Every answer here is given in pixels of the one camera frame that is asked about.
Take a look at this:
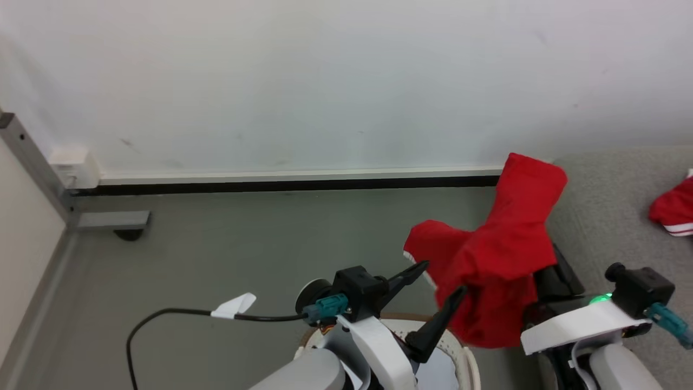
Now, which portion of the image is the teal right cable connector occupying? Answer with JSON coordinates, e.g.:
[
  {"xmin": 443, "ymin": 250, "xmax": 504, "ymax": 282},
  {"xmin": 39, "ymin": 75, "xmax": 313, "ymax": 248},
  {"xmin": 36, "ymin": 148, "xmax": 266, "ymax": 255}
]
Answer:
[{"xmin": 646, "ymin": 302, "xmax": 693, "ymax": 350}]

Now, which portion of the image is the white wall trim strip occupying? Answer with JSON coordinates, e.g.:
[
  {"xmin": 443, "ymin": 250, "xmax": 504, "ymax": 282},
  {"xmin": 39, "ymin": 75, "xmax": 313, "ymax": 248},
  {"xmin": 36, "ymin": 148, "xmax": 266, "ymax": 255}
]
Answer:
[{"xmin": 99, "ymin": 165, "xmax": 507, "ymax": 184}]

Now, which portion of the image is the teal cable connector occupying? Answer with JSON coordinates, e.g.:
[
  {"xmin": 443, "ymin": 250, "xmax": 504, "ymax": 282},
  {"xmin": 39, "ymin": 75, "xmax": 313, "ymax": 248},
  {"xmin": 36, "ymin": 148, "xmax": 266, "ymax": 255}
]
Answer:
[
  {"xmin": 302, "ymin": 294, "xmax": 350, "ymax": 327},
  {"xmin": 646, "ymin": 302, "xmax": 693, "ymax": 350}
]

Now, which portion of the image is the black baseboard strip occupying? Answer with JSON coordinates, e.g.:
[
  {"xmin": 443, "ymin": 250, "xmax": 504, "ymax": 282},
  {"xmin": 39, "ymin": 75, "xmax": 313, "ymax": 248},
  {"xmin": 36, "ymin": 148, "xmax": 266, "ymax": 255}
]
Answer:
[{"xmin": 69, "ymin": 175, "xmax": 502, "ymax": 197}]

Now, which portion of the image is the teal left cable connector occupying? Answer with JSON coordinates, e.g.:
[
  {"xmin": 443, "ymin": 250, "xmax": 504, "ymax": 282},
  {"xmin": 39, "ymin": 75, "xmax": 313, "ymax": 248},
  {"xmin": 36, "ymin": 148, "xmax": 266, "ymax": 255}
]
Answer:
[{"xmin": 302, "ymin": 294, "xmax": 350, "ymax": 327}]

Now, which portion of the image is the grey metal frame post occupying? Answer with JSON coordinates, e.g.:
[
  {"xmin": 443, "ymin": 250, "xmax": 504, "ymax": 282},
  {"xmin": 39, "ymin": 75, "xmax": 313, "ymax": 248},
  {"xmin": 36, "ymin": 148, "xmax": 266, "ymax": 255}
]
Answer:
[{"xmin": 0, "ymin": 110, "xmax": 152, "ymax": 232}]

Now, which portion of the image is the red garment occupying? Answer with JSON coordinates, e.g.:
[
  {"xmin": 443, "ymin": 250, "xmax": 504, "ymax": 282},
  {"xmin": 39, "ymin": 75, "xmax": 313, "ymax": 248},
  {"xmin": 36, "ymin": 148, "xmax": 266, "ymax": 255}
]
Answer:
[
  {"xmin": 649, "ymin": 169, "xmax": 693, "ymax": 238},
  {"xmin": 403, "ymin": 152, "xmax": 569, "ymax": 349}
]

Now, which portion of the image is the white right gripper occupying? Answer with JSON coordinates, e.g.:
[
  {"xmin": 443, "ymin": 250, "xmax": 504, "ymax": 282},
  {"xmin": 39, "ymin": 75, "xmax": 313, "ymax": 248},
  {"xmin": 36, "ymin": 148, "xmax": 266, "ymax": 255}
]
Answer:
[{"xmin": 520, "ymin": 244, "xmax": 651, "ymax": 356}]

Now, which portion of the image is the black thin cable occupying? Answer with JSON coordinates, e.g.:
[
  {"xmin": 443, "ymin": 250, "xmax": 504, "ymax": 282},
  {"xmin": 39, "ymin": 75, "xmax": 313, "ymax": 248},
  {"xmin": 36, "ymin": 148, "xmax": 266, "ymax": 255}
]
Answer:
[{"xmin": 126, "ymin": 308, "xmax": 310, "ymax": 390}]

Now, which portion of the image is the grey fabric sofa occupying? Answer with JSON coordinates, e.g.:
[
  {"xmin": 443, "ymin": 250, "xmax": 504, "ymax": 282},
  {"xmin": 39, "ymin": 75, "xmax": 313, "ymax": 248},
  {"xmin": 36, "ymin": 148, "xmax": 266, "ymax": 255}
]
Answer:
[{"xmin": 533, "ymin": 145, "xmax": 693, "ymax": 390}]

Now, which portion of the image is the cream perforated laundry basket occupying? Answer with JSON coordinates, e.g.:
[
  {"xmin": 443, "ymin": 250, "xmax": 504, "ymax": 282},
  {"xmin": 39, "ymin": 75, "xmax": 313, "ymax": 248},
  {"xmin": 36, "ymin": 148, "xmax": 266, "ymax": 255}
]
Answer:
[{"xmin": 294, "ymin": 311, "xmax": 482, "ymax": 390}]

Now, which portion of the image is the white paper cable tag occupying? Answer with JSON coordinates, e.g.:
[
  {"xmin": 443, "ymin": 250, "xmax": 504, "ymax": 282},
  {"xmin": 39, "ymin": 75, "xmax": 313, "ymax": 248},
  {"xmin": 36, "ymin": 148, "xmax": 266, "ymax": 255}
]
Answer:
[{"xmin": 210, "ymin": 292, "xmax": 258, "ymax": 320}]

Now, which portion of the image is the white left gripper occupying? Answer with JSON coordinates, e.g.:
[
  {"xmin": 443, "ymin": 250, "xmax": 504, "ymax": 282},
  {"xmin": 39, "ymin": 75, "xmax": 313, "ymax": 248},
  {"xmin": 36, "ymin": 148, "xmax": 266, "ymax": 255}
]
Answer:
[{"xmin": 337, "ymin": 261, "xmax": 468, "ymax": 390}]

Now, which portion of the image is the white wall socket box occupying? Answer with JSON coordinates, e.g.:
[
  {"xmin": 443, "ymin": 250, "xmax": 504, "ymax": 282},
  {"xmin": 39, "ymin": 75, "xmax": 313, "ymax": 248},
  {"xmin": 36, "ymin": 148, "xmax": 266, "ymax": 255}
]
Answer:
[{"xmin": 49, "ymin": 145, "xmax": 101, "ymax": 190}]

